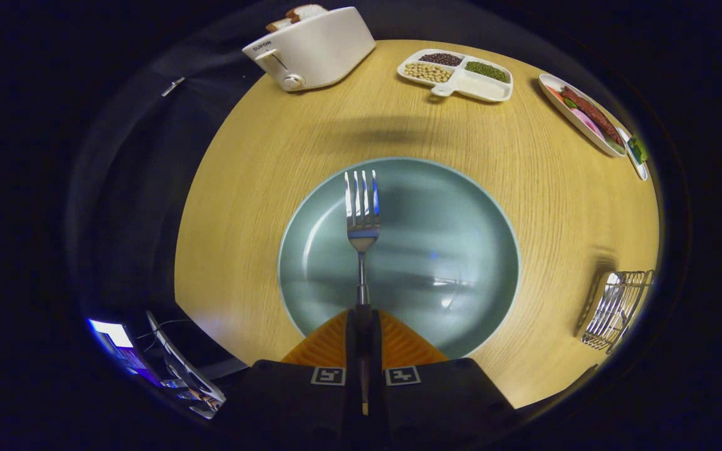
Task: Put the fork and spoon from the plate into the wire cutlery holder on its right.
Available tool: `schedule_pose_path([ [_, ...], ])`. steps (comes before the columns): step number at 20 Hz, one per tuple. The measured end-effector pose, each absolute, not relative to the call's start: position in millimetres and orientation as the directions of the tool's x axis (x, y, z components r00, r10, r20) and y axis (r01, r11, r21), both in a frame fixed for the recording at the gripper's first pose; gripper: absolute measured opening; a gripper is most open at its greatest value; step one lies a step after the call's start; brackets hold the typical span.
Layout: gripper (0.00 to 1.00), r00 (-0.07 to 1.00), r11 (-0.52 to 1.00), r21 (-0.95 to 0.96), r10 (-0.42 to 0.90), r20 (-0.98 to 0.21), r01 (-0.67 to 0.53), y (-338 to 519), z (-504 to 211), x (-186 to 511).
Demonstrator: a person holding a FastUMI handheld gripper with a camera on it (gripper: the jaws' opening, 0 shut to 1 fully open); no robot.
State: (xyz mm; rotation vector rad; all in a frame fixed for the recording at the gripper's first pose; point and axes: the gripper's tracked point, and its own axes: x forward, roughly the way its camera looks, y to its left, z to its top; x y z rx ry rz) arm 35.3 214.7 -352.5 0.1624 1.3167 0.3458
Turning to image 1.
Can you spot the small toast bread slice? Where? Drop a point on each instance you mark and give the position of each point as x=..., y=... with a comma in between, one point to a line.
x=277, y=25

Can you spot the white toaster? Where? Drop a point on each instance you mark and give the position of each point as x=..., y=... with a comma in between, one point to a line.
x=323, y=50

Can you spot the green lettuce leaf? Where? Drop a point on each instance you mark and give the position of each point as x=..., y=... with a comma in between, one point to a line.
x=616, y=145

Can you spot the white divided dish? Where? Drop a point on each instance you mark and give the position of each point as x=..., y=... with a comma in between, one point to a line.
x=486, y=88

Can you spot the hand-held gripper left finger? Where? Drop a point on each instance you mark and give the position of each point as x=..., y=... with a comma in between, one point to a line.
x=352, y=344

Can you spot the pile of green beans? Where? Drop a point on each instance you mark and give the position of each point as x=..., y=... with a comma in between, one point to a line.
x=486, y=71

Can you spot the silver metal clip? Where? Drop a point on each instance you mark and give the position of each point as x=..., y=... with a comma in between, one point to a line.
x=173, y=86

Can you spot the pile of dark beans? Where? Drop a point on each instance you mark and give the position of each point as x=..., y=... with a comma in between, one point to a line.
x=441, y=59

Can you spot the pile of yellow soybeans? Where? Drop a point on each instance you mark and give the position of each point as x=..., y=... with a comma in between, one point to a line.
x=427, y=72

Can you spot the white square coaster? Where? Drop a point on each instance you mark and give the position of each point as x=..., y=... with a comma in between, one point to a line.
x=640, y=170

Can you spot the white oval food plate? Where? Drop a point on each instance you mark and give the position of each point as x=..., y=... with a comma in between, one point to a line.
x=558, y=108

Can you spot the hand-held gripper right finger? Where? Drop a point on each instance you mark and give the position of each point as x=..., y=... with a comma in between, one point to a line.
x=375, y=344

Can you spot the teal round plate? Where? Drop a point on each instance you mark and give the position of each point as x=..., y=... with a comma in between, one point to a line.
x=436, y=250

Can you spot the pink round food slice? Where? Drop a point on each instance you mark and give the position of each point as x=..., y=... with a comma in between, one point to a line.
x=586, y=124

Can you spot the brown meat piece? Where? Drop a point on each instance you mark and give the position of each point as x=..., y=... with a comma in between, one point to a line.
x=593, y=116

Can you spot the green label drink bottle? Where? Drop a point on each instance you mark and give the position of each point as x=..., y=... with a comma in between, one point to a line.
x=637, y=150

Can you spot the large toast bread slice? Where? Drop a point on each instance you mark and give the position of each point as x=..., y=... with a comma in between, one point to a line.
x=308, y=12

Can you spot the orange carrot slice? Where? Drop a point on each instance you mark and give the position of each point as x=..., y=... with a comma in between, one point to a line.
x=555, y=94

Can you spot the white-edged monitor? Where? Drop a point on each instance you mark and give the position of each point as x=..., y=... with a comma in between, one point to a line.
x=179, y=369

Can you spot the lit computer screen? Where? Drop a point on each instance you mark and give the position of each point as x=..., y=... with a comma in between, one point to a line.
x=110, y=332

